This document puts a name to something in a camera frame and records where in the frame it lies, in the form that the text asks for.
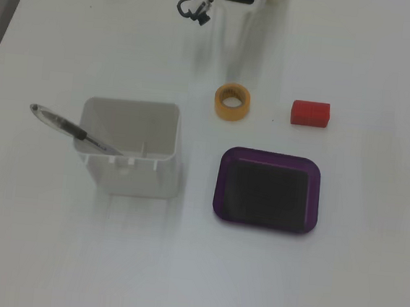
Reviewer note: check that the yellow tape roll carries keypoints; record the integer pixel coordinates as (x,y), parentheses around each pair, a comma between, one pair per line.
(221,108)

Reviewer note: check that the red cube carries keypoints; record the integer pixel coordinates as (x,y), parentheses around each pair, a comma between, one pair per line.
(310,113)

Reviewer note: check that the white square container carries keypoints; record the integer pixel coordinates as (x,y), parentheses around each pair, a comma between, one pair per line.
(134,175)

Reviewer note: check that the purple tray box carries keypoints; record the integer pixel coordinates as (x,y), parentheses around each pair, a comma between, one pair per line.
(266,192)

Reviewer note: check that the black clear pen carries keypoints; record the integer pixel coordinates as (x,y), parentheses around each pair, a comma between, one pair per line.
(62,124)

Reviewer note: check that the small black white camera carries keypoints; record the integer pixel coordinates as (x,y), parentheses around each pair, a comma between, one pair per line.
(202,19)

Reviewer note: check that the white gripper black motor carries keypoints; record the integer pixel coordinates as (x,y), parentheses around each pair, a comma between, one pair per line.
(235,29)

